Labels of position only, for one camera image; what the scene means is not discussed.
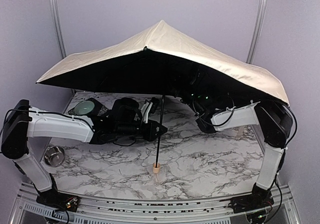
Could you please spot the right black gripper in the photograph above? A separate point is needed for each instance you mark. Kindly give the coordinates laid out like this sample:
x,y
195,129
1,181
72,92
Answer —
x,y
180,94

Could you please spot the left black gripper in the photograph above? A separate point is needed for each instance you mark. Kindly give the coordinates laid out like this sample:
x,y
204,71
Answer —
x,y
152,130

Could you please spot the beige folding umbrella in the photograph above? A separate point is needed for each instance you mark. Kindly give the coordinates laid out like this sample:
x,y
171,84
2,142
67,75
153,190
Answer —
x,y
162,60

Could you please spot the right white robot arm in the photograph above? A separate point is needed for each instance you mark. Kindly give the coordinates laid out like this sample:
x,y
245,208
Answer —
x,y
274,118

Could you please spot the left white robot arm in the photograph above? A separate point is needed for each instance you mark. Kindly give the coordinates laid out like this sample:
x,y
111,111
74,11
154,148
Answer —
x,y
89,121

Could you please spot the transparent plastic strip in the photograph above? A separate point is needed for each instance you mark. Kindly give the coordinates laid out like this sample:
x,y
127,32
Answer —
x,y
240,132

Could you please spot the black patterned mat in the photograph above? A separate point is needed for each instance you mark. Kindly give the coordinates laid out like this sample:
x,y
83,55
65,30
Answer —
x,y
99,110

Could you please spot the green bowl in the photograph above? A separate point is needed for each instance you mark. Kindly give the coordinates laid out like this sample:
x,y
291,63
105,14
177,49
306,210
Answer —
x,y
84,108

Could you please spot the steel cup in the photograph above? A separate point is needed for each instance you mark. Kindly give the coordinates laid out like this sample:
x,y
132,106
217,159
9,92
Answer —
x,y
54,156

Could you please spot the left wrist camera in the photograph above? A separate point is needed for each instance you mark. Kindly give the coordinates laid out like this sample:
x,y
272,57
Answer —
x,y
149,107

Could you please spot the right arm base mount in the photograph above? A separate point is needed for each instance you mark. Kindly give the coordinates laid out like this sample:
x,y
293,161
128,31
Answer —
x,y
258,198

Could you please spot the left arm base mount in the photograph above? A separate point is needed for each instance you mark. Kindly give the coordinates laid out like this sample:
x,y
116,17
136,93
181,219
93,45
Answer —
x,y
54,198

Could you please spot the front aluminium rail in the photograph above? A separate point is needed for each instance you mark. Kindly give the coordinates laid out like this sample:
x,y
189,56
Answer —
x,y
92,209

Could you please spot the right aluminium frame post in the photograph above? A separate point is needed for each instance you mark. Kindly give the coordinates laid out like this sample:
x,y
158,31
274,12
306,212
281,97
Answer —
x,y
260,16

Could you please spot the aluminium frame post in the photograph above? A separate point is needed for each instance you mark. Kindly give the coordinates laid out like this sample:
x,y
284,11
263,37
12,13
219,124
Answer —
x,y
260,16
57,27

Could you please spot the left aluminium frame post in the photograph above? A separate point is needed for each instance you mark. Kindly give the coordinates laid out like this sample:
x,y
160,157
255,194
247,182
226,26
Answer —
x,y
57,27

